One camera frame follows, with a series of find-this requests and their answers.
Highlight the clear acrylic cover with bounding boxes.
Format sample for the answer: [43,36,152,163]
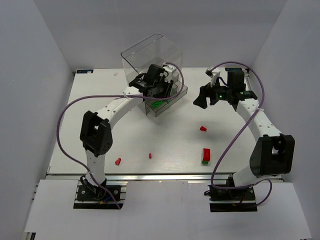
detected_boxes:
[120,33,188,117]

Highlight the green lego brick long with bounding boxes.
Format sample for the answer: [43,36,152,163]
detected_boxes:
[151,100,170,109]

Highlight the grey drawer trays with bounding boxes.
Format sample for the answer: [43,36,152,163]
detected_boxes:
[127,64,188,117]

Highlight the red white green lego stack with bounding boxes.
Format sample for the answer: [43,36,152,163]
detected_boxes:
[201,148,211,165]

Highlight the red cone lego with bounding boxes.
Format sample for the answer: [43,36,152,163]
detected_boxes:
[115,157,122,166]
[199,126,207,132]

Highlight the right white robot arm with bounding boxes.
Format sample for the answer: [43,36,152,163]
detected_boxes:
[193,67,295,190]

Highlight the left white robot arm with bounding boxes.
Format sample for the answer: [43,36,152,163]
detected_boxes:
[80,64,177,193]

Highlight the right blue label sticker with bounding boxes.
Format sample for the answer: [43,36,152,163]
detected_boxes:
[224,67,242,72]

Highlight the blue label sticker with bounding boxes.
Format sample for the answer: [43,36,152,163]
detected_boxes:
[76,69,94,74]
[224,67,242,72]

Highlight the left blue label sticker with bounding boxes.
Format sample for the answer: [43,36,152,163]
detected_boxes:
[76,69,94,74]

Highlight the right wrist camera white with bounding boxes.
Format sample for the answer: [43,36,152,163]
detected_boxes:
[205,68,221,87]

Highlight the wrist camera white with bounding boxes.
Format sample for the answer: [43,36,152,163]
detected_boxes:
[162,64,177,82]
[205,68,221,87]

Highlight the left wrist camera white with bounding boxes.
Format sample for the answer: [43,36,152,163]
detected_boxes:
[162,64,177,82]

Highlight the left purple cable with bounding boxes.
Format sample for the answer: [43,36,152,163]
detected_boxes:
[56,62,185,210]

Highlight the purple cable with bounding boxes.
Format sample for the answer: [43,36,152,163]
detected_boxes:
[206,61,273,206]
[56,62,185,210]

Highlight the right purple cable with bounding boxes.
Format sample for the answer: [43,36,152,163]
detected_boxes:
[206,61,273,206]

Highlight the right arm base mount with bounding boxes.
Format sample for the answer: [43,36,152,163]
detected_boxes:
[203,185,258,213]

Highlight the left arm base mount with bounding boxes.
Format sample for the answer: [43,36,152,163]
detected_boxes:
[73,175,126,210]

